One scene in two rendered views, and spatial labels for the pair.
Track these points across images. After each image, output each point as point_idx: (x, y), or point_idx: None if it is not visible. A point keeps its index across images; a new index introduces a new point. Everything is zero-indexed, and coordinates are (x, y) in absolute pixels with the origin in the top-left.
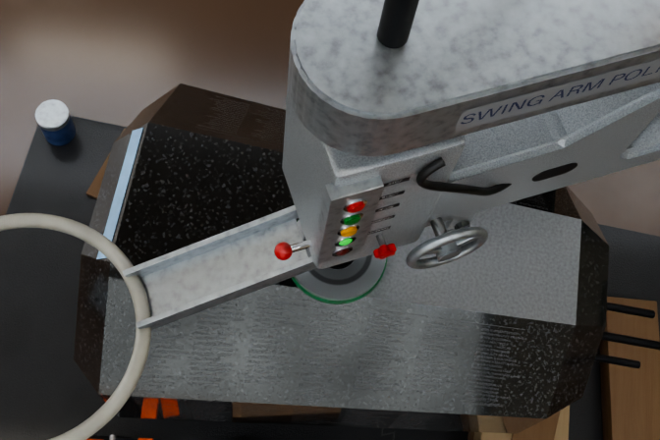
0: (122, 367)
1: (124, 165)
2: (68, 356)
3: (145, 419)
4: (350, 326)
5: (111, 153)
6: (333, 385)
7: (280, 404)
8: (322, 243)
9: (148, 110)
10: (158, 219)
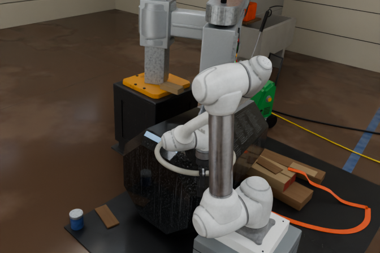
0: (205, 177)
1: (153, 139)
2: None
3: None
4: None
5: (143, 145)
6: (239, 146)
7: (236, 160)
8: (234, 61)
9: (130, 145)
10: None
